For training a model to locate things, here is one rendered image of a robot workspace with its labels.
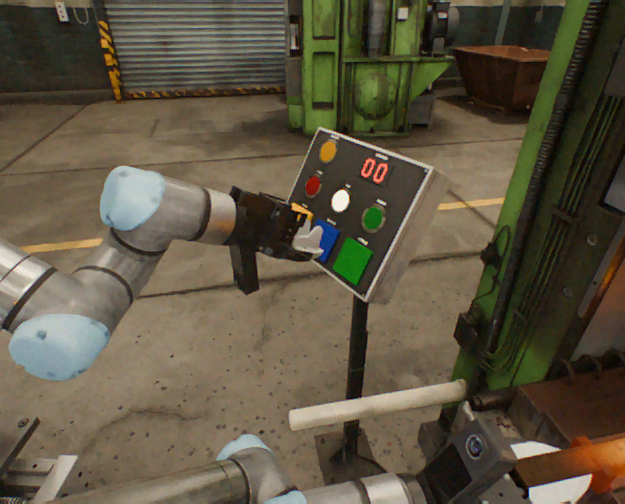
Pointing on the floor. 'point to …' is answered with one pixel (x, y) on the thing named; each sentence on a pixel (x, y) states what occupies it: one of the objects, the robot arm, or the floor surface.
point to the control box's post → (355, 365)
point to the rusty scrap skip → (501, 76)
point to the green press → (366, 65)
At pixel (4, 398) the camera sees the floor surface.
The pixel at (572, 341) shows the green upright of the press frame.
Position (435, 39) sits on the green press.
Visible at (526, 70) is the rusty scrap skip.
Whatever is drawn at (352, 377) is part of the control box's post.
